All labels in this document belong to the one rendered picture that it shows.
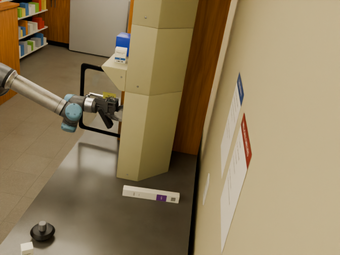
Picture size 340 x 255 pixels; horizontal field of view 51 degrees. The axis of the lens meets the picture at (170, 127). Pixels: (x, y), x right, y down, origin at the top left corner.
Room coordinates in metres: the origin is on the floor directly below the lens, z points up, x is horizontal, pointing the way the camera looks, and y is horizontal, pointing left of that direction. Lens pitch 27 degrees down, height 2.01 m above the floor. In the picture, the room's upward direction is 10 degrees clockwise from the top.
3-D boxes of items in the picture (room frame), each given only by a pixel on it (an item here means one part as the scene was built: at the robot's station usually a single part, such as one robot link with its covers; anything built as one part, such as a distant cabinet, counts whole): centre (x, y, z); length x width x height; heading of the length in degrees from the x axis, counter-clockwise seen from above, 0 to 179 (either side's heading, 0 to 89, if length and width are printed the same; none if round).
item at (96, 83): (1.80, 0.38, 1.19); 0.30 x 0.01 x 0.40; 82
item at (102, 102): (1.63, 0.34, 1.24); 0.12 x 0.08 x 0.09; 88
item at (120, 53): (1.58, 0.28, 1.54); 0.05 x 0.05 x 0.06; 6
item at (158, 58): (1.62, 0.10, 1.33); 0.32 x 0.25 x 0.77; 178
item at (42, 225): (1.01, 0.42, 0.97); 0.09 x 0.09 x 0.07
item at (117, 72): (1.63, 0.28, 1.46); 0.32 x 0.11 x 0.10; 178
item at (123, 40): (1.72, 0.27, 1.56); 0.10 x 0.10 x 0.09; 88
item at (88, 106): (1.64, 0.42, 1.24); 0.08 x 0.05 x 0.08; 178
